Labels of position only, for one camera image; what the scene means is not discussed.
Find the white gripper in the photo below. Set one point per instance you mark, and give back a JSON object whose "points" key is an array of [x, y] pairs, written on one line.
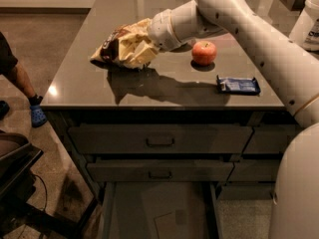
{"points": [[160, 29]]}

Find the brown chip bag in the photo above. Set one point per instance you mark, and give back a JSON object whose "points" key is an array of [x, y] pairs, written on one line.
{"points": [[108, 52]]}

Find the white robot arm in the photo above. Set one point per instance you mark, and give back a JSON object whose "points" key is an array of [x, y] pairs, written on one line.
{"points": [[292, 73]]}

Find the top left drawer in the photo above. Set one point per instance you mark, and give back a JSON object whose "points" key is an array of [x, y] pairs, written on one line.
{"points": [[159, 138]]}

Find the top right drawer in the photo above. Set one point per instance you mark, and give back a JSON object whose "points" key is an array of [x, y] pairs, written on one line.
{"points": [[271, 139]]}

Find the open bottom left drawer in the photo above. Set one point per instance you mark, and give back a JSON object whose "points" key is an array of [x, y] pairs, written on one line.
{"points": [[159, 210]]}

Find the middle right drawer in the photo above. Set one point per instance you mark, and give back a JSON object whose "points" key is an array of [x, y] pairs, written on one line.
{"points": [[255, 170]]}

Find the red apple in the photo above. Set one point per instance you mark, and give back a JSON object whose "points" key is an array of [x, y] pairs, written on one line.
{"points": [[204, 53]]}

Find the blue snack bar wrapper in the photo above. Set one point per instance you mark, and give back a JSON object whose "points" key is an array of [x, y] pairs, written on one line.
{"points": [[238, 86]]}

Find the blue clog shoe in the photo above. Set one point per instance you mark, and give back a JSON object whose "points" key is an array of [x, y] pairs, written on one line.
{"points": [[38, 117]]}

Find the person leg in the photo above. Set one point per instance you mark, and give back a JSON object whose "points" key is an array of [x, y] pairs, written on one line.
{"points": [[14, 72]]}

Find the white plastic canister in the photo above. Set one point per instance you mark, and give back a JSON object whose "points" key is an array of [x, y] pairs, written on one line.
{"points": [[305, 32]]}

